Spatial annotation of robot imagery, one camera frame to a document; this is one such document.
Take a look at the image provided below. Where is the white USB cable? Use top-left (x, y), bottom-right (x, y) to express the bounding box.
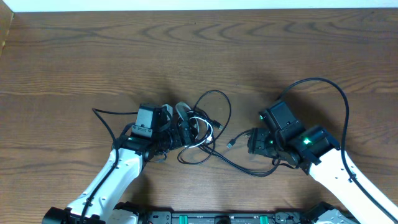
top-left (185, 115), bottom-right (215, 149)

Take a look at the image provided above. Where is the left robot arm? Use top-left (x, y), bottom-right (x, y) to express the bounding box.
top-left (42, 102), bottom-right (198, 224)

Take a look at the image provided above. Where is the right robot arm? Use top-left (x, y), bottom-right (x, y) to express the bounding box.
top-left (248, 124), bottom-right (397, 223)

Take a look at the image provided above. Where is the camera black cable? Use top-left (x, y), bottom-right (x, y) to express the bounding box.
top-left (276, 77), bottom-right (398, 223)
top-left (79, 108), bottom-right (139, 224)

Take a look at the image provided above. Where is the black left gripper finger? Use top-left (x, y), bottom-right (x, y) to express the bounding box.
top-left (162, 104), bottom-right (173, 120)
top-left (175, 101), bottom-right (191, 121)

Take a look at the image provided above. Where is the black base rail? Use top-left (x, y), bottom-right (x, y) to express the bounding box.
top-left (114, 202), bottom-right (361, 224)

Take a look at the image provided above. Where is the left camera black cable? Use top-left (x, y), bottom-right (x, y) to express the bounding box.
top-left (79, 108), bottom-right (139, 224)

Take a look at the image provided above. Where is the right camera black cable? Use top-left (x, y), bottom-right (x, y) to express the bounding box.
top-left (276, 77), bottom-right (398, 223)

